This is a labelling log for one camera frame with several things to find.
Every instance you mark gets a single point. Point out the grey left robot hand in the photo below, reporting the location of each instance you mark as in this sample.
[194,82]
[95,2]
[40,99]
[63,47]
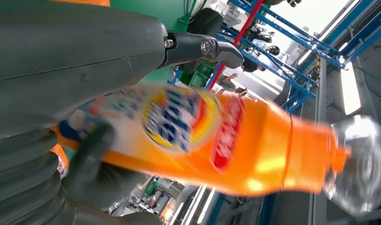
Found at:
[69,56]

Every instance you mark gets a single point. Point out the orange detergent bottle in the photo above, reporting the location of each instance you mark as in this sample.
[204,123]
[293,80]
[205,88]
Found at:
[58,155]
[271,139]

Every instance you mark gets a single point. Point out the green table mat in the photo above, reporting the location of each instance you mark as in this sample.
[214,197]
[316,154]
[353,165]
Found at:
[172,14]

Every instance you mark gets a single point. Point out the green plastic crate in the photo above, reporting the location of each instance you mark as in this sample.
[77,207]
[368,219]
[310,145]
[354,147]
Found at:
[199,76]

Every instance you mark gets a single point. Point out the black carrying case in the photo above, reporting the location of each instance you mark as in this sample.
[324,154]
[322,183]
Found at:
[206,21]

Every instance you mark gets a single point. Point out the person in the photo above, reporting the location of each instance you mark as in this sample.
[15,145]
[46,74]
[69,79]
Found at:
[227,85]
[249,65]

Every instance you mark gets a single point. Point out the red pole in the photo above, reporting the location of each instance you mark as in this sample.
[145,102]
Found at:
[250,18]

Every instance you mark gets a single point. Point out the blue metal rack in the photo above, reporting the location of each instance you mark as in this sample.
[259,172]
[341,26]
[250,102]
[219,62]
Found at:
[297,96]

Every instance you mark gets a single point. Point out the ceiling light panel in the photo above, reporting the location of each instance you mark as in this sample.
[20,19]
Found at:
[350,90]

